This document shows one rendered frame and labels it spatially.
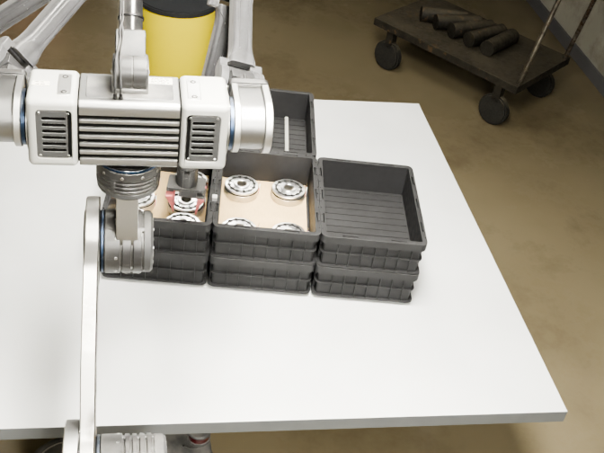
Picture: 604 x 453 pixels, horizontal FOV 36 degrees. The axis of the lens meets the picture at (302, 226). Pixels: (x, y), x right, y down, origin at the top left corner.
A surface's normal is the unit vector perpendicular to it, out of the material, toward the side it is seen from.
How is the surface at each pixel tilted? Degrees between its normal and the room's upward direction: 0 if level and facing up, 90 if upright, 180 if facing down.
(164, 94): 0
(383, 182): 90
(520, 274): 0
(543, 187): 0
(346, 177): 90
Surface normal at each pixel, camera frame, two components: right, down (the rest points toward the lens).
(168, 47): -0.10, 0.63
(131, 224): 0.15, 0.62
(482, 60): 0.13, -0.79
